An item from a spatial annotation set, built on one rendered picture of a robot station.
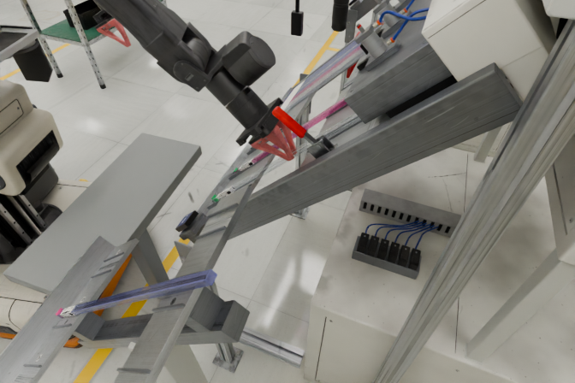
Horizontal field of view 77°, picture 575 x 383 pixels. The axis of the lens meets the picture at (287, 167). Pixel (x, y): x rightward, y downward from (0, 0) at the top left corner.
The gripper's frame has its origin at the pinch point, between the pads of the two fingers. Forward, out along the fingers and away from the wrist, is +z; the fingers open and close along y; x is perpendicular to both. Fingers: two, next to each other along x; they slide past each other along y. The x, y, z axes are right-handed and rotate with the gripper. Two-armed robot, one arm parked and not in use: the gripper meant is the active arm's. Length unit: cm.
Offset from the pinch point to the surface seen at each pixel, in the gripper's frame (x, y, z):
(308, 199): -5.6, -10.2, 4.5
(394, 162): -22.3, -10.3, 4.0
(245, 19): 177, 272, -43
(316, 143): -12.1, -7.0, -2.4
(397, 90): -26.8, -6.3, -3.2
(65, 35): 195, 121, -110
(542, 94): -40.3, -14.2, 0.7
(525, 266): -15, 19, 64
